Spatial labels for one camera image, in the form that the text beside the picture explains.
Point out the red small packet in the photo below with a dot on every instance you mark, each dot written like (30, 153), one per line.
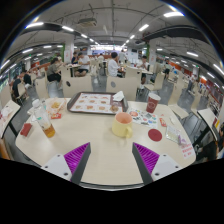
(26, 129)

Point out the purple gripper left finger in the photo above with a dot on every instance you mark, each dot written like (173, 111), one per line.
(70, 166)

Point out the dark food tray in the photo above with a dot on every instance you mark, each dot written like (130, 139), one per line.
(74, 98)

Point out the yellow ceramic mug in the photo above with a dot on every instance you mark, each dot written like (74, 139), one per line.
(122, 125)

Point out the person in white shirt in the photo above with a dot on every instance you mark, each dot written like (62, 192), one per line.
(113, 68)

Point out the beige chair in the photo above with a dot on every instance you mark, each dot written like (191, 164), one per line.
(127, 85)
(74, 85)

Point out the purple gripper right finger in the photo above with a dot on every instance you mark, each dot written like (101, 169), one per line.
(153, 166)

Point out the paper tray liner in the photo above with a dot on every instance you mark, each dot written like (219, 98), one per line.
(96, 103)

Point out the plastic bottle with amber liquid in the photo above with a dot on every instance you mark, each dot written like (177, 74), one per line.
(43, 119)

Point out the red paper cup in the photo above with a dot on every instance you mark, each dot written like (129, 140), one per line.
(153, 100)

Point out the beige chair left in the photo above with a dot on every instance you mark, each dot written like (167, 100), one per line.
(74, 85)

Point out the beige chair right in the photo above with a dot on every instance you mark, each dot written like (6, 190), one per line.
(127, 85)

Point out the white crumpled napkin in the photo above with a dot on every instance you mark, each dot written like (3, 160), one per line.
(118, 96)

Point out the red round cup lid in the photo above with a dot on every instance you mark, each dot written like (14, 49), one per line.
(154, 135)

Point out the red sauce packet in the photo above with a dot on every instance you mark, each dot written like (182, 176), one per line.
(163, 123)

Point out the colourful leaflet on table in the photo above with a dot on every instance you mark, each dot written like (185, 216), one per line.
(144, 118)

